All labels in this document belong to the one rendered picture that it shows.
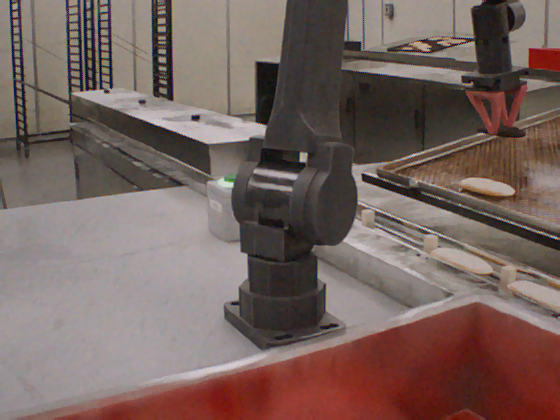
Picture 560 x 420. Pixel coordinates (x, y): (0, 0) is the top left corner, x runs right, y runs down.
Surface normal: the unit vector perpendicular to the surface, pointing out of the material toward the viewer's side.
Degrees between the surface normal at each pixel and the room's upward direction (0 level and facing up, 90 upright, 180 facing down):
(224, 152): 90
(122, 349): 0
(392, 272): 90
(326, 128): 75
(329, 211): 90
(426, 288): 90
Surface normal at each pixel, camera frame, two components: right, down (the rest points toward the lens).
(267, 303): -0.29, 0.25
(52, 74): 0.47, 0.22
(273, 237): -0.60, 0.21
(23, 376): -0.01, -0.97
